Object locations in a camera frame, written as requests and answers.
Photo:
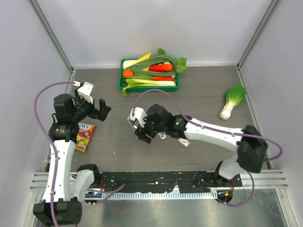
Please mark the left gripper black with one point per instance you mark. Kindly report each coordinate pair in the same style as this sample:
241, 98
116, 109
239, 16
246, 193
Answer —
94, 113

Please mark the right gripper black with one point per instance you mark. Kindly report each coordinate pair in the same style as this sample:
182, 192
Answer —
145, 130

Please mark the white stapler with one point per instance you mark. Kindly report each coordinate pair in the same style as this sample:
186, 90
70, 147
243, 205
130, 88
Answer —
162, 135

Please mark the small staple box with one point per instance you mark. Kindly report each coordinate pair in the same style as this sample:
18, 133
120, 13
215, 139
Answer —
184, 142

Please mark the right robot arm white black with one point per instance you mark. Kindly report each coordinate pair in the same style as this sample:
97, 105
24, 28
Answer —
247, 144

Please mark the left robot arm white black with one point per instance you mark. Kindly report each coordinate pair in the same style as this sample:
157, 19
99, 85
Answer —
61, 202

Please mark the colourful candy bag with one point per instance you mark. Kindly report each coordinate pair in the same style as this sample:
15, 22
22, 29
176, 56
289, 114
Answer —
84, 136

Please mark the green plastic tray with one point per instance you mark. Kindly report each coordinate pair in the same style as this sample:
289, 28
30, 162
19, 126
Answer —
122, 83

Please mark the fake leek white green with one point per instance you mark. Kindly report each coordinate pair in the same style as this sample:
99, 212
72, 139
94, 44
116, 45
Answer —
142, 82

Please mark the fake orange carrot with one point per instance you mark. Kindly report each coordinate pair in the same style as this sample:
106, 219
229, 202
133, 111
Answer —
127, 73

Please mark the fake small red chili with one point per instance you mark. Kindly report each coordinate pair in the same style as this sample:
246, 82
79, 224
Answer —
160, 78

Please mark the fake red pepper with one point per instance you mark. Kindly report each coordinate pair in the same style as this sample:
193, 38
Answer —
161, 68

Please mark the fake yellow corn leaf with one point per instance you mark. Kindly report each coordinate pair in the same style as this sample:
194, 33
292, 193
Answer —
145, 57

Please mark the fake green lettuce leaf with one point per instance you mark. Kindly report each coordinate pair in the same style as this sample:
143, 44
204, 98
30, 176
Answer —
179, 65

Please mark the fake green long beans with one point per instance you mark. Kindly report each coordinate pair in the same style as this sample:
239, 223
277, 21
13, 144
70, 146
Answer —
138, 67

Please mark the fake bok choy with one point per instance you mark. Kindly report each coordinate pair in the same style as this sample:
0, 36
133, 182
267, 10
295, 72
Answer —
233, 97

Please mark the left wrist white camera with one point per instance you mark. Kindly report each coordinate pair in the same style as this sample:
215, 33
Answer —
86, 91

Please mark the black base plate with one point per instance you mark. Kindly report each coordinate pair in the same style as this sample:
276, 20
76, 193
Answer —
164, 181

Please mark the slotted cable duct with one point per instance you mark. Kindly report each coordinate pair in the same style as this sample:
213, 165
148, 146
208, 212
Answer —
174, 195

